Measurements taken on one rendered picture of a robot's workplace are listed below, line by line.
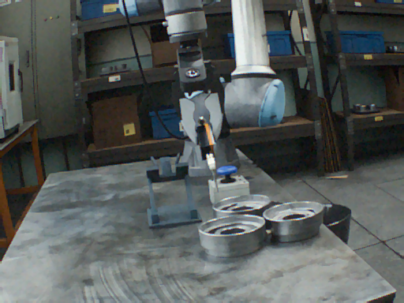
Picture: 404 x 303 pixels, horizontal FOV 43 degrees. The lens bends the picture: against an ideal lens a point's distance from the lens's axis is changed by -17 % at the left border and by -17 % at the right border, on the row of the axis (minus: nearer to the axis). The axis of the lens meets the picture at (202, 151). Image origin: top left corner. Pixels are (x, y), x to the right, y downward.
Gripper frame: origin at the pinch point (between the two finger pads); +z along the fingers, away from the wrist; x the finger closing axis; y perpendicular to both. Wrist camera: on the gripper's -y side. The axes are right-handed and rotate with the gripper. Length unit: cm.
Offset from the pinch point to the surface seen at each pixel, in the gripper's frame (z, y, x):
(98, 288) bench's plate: 12.7, -35.1, 19.9
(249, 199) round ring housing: 11.9, -4.3, -6.1
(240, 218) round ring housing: 10.9, -16.5, -3.2
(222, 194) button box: 12.4, 3.6, -1.5
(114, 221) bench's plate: 14.1, 2.0, 20.7
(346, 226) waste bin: 62, 91, -51
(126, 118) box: 41, 330, 49
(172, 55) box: 0, 332, 7
